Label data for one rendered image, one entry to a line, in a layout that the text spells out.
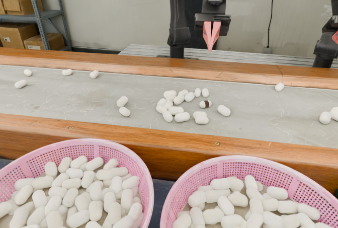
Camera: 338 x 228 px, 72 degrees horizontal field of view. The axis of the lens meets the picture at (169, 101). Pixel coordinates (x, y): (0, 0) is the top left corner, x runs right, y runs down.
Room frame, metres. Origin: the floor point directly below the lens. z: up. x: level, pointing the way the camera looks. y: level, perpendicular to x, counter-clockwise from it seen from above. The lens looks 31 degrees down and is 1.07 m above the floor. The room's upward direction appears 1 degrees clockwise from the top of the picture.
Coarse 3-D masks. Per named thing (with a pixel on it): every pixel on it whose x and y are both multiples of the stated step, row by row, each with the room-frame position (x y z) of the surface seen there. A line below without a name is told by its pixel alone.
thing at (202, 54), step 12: (132, 48) 1.19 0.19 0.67; (144, 48) 1.19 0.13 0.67; (156, 48) 1.19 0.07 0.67; (168, 48) 1.19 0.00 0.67; (192, 48) 1.20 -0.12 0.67; (216, 60) 1.03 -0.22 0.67; (228, 60) 1.03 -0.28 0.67; (240, 60) 1.03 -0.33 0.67; (252, 60) 1.04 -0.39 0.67; (264, 60) 1.03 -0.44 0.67; (276, 60) 1.03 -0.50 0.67; (288, 60) 1.04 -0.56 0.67; (300, 60) 1.04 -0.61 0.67; (312, 60) 1.04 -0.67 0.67; (336, 60) 1.04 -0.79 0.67
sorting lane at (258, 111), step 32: (0, 96) 0.56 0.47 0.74; (32, 96) 0.56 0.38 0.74; (64, 96) 0.56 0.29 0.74; (96, 96) 0.56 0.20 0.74; (128, 96) 0.57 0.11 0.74; (160, 96) 0.57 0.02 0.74; (224, 96) 0.57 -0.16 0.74; (256, 96) 0.57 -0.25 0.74; (288, 96) 0.57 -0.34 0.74; (320, 96) 0.58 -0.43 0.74; (160, 128) 0.42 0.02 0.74; (192, 128) 0.42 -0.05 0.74; (224, 128) 0.42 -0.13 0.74; (256, 128) 0.42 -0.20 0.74; (288, 128) 0.43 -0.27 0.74; (320, 128) 0.43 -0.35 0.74
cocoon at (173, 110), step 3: (168, 108) 0.48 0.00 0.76; (171, 108) 0.47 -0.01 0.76; (174, 108) 0.47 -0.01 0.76; (177, 108) 0.47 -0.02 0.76; (180, 108) 0.47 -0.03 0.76; (171, 111) 0.47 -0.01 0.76; (174, 111) 0.47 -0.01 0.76; (177, 111) 0.47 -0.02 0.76; (180, 111) 0.47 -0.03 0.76; (183, 111) 0.47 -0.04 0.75; (171, 114) 0.47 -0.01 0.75; (174, 114) 0.47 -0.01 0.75
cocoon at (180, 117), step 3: (177, 114) 0.45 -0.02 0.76; (180, 114) 0.45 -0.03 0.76; (183, 114) 0.45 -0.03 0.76; (186, 114) 0.45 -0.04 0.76; (177, 117) 0.44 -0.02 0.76; (180, 117) 0.44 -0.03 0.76; (183, 117) 0.44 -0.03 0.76; (186, 117) 0.45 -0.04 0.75; (189, 117) 0.45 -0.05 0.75; (177, 120) 0.44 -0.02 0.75; (180, 120) 0.44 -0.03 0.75; (183, 120) 0.44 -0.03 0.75; (186, 120) 0.45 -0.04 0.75
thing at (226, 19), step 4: (196, 16) 0.69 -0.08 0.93; (216, 16) 0.69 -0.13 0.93; (220, 16) 0.68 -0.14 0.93; (224, 16) 0.68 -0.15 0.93; (228, 16) 0.68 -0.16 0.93; (220, 20) 0.68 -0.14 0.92; (224, 20) 0.68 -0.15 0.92; (228, 20) 0.68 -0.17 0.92; (224, 24) 0.70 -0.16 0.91; (228, 24) 0.70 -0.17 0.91; (196, 28) 0.72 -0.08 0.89; (200, 28) 0.72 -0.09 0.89; (228, 28) 0.70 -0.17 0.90
